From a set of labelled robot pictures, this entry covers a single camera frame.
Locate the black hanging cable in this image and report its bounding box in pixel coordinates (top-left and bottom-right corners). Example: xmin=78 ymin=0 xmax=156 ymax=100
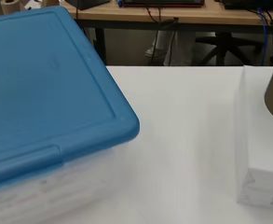
xmin=150 ymin=18 xmax=178 ymax=65

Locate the black and red laptop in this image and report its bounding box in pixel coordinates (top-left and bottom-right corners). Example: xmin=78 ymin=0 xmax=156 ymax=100
xmin=117 ymin=0 xmax=206 ymax=9

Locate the black office chair base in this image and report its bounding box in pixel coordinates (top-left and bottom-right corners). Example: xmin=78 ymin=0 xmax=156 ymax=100
xmin=195 ymin=32 xmax=265 ymax=66

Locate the clear plastic storage box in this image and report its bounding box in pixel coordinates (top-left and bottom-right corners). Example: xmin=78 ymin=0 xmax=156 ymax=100
xmin=0 ymin=141 xmax=138 ymax=224

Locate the blue cable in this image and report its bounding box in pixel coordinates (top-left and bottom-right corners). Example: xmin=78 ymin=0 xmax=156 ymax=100
xmin=256 ymin=7 xmax=269 ymax=66

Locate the beige paper roll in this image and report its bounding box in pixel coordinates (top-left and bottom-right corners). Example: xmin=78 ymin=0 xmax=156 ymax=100
xmin=0 ymin=0 xmax=22 ymax=15

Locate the blue plastic box lid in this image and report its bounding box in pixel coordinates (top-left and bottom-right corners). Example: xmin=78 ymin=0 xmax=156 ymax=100
xmin=0 ymin=5 xmax=141 ymax=189

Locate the black desk leg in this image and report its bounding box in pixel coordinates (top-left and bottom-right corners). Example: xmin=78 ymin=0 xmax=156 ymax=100
xmin=93 ymin=27 xmax=108 ymax=65

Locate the white flat stand box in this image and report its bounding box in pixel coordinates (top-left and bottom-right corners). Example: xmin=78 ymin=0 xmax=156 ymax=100
xmin=234 ymin=64 xmax=273 ymax=211

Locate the person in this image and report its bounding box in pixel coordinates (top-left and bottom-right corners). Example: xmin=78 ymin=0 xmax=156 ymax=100
xmin=144 ymin=29 xmax=197 ymax=66

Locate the wooden desk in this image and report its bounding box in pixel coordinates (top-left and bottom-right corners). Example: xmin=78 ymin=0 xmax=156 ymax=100
xmin=61 ymin=0 xmax=273 ymax=32

